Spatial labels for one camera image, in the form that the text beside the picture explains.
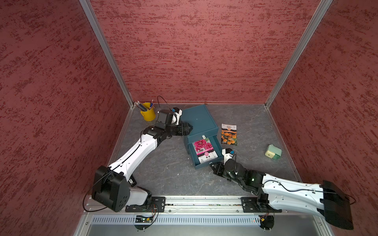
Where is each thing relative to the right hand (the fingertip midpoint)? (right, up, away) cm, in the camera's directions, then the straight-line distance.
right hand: (209, 169), depth 78 cm
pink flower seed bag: (-2, +8, +7) cm, 11 cm away
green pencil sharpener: (+41, +7, +11) cm, 43 cm away
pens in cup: (-45, +35, +25) cm, 63 cm away
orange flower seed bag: (+17, +16, +25) cm, 34 cm away
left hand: (-13, +21, +3) cm, 25 cm away
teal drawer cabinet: (-3, +24, +4) cm, 25 cm away
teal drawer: (+5, +12, +11) cm, 17 cm away
